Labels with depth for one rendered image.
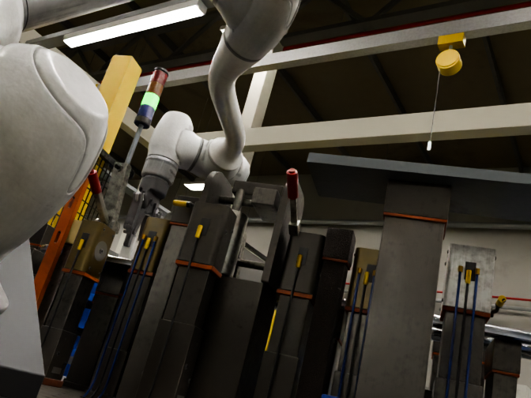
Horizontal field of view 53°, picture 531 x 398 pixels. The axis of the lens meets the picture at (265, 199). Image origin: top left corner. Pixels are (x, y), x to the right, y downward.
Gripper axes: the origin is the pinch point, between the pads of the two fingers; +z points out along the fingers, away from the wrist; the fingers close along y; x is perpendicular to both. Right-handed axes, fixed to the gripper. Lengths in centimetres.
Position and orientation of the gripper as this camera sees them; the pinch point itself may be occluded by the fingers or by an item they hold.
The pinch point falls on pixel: (131, 251)
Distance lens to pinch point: 141.3
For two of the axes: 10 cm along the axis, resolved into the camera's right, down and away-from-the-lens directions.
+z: -2.3, 9.0, -3.7
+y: 2.3, 4.2, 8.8
